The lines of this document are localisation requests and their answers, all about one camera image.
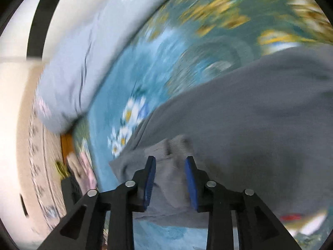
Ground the grey sweatshirt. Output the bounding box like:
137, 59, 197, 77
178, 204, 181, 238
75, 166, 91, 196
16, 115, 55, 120
110, 45, 332, 228

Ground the red cloth item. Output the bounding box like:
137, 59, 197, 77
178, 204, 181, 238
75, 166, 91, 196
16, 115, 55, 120
279, 213, 303, 222

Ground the dark grey folded garment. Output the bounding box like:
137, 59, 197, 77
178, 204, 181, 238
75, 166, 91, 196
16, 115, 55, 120
61, 176, 82, 213

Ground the pink folded garment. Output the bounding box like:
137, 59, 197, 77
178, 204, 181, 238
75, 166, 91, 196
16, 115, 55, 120
80, 152, 98, 191

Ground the olive green folded garment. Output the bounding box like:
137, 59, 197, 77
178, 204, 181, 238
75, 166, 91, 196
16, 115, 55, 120
55, 160, 70, 179

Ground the beige folded garment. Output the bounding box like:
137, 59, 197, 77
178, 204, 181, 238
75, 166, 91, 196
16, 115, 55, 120
67, 152, 90, 195

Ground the teal floral bed blanket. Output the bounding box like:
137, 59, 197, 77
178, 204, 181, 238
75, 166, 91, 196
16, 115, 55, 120
74, 0, 332, 249

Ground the light blue floral duvet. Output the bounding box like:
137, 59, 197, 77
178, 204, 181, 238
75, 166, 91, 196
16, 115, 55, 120
36, 0, 166, 134

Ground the wooden bed frame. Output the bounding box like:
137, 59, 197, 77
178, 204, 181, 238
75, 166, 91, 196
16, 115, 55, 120
60, 131, 75, 167

